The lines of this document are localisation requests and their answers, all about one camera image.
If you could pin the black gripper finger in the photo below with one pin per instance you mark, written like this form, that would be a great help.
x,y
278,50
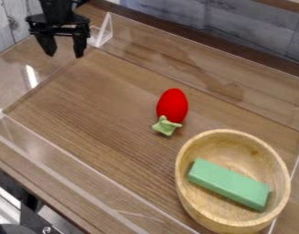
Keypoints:
x,y
47,43
79,44

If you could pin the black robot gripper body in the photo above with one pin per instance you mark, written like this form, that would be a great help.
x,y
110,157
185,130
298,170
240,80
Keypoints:
x,y
77,26

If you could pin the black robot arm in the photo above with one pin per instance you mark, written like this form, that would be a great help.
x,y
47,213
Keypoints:
x,y
59,22

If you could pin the red plush strawberry fruit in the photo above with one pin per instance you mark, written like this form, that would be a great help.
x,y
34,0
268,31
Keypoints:
x,y
171,111

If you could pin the green rectangular block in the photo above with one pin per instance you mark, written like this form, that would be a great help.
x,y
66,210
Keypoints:
x,y
228,183

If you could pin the light wooden bowl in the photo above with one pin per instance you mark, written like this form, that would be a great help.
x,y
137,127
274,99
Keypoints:
x,y
249,156

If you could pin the clear acrylic enclosure wall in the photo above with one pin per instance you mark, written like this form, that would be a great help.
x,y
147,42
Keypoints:
x,y
77,141

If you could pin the black metal stand bracket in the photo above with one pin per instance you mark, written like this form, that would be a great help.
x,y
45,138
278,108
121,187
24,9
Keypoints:
x,y
30,219

